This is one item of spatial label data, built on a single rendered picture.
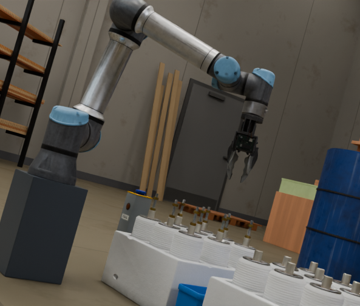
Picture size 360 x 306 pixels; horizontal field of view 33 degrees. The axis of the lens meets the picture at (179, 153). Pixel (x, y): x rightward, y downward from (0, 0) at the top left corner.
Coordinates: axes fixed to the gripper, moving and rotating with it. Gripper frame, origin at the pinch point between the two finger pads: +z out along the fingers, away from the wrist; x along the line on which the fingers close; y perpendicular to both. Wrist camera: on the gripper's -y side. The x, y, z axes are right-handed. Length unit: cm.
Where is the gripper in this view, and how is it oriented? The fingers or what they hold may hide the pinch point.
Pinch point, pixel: (236, 176)
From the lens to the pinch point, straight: 195.9
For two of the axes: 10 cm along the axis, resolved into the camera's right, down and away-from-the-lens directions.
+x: 9.5, 2.6, -1.7
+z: -2.7, 9.6, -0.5
